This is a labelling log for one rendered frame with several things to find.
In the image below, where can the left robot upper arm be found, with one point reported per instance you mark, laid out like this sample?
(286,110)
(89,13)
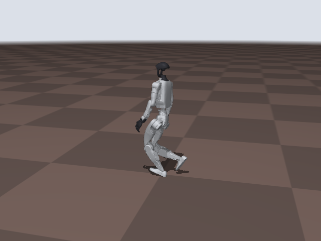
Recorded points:
(155,88)

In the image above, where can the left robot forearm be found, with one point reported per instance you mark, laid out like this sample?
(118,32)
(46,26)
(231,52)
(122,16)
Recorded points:
(147,111)

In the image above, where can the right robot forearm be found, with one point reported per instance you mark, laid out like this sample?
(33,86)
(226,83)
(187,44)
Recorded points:
(168,109)

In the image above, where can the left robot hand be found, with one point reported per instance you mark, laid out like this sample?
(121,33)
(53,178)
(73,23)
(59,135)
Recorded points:
(139,124)

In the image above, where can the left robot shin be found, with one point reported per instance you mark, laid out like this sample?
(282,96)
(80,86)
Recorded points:
(152,154)

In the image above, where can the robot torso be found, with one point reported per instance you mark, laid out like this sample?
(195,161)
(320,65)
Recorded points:
(163,100)

